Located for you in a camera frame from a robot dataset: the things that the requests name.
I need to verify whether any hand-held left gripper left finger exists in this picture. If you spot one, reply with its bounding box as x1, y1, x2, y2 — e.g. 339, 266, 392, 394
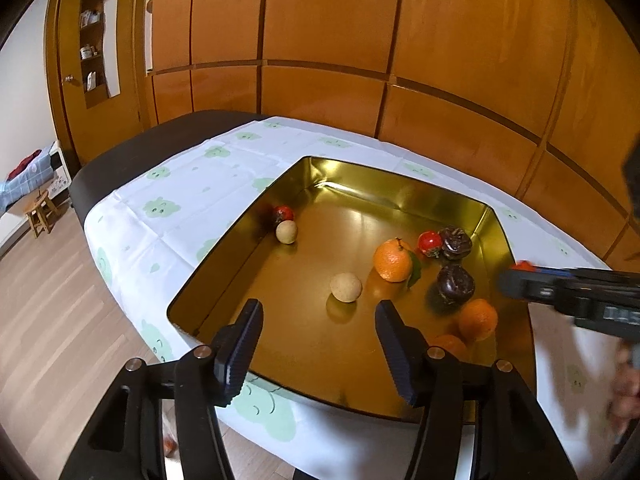
59, 298, 265, 480

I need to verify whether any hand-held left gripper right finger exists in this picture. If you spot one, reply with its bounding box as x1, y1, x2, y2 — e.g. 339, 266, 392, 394
375, 299, 583, 480

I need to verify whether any orange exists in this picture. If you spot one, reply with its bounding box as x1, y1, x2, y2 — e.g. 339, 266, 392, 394
459, 298, 499, 342
429, 334, 468, 361

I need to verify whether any tangerine with green leaf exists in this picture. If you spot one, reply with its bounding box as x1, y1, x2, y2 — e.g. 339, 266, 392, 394
372, 237, 423, 290

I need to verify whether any gold tin box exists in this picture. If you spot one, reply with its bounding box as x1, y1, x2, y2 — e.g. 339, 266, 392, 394
166, 156, 531, 426

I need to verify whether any person's right hand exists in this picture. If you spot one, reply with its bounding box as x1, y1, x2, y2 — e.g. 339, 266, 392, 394
607, 340, 640, 436

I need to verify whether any white green-printed tablecloth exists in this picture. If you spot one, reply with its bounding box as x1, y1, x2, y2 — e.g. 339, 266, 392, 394
82, 116, 621, 480

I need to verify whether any dark brown table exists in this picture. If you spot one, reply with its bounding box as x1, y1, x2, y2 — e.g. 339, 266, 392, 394
69, 110, 261, 221

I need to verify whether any wooden wardrobe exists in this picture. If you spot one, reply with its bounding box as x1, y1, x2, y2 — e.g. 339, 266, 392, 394
145, 0, 640, 271

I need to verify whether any small wooden stool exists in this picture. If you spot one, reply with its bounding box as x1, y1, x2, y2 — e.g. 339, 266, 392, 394
25, 191, 57, 238

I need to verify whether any white cabinet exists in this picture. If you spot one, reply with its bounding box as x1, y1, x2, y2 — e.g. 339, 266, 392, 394
30, 141, 71, 201

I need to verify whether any blue striped blanket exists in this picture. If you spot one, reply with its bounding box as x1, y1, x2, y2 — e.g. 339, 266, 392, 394
0, 177, 36, 216

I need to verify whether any red cloth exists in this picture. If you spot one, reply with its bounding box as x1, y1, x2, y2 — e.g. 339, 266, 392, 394
7, 149, 43, 181

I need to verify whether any wooden door with shelf niche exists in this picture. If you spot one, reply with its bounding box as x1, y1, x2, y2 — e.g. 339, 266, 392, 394
45, 0, 151, 166

